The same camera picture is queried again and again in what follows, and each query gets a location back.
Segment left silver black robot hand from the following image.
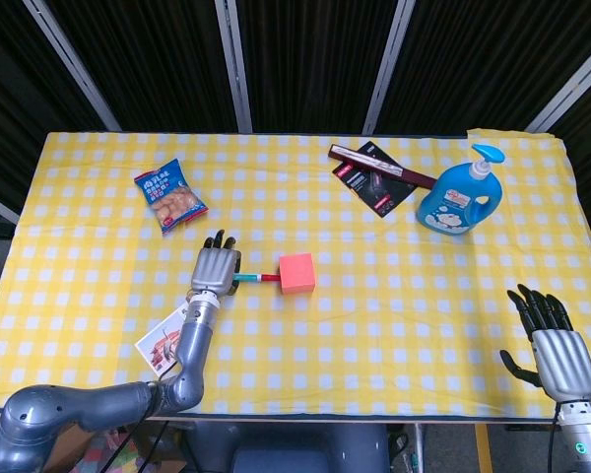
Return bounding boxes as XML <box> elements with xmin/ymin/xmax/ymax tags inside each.
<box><xmin>190</xmin><ymin>229</ymin><xmax>242</xmax><ymax>297</ymax></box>

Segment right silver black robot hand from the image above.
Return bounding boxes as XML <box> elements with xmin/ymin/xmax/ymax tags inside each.
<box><xmin>499</xmin><ymin>284</ymin><xmax>591</xmax><ymax>403</ymax></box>

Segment teal and red pen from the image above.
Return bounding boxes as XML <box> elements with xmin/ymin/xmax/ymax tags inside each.
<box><xmin>232</xmin><ymin>272</ymin><xmax>281</xmax><ymax>286</ymax></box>

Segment orange cube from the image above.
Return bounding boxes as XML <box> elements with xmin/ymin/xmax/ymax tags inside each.
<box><xmin>278</xmin><ymin>252</ymin><xmax>318</xmax><ymax>296</ymax></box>

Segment blue snack bag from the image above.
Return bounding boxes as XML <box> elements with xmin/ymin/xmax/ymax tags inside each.
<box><xmin>133</xmin><ymin>158</ymin><xmax>211</xmax><ymax>236</ymax></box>

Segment palace and crane postcard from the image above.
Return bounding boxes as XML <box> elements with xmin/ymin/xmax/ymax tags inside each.
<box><xmin>134</xmin><ymin>301</ymin><xmax>191</xmax><ymax>379</ymax></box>

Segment yellow white checkered tablecloth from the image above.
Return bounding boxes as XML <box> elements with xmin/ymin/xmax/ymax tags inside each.
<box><xmin>0</xmin><ymin>128</ymin><xmax>591</xmax><ymax>420</ymax></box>

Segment metal table leg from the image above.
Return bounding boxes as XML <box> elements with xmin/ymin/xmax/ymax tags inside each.
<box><xmin>412</xmin><ymin>422</ymin><xmax>427</xmax><ymax>473</ymax></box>

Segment black printed card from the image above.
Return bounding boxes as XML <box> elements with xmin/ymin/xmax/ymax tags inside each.
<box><xmin>331</xmin><ymin>141</ymin><xmax>418</xmax><ymax>219</ymax></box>

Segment blue pump detergent bottle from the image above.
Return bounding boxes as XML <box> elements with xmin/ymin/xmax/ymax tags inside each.
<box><xmin>417</xmin><ymin>143</ymin><xmax>506</xmax><ymax>237</ymax></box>

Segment long dark red box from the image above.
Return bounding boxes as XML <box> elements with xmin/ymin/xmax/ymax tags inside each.
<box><xmin>328</xmin><ymin>143</ymin><xmax>438</xmax><ymax>190</ymax></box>

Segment black cable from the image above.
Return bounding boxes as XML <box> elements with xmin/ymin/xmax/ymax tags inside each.
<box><xmin>546</xmin><ymin>401</ymin><xmax>561</xmax><ymax>473</ymax></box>
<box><xmin>105</xmin><ymin>418</ymin><xmax>171</xmax><ymax>473</ymax></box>

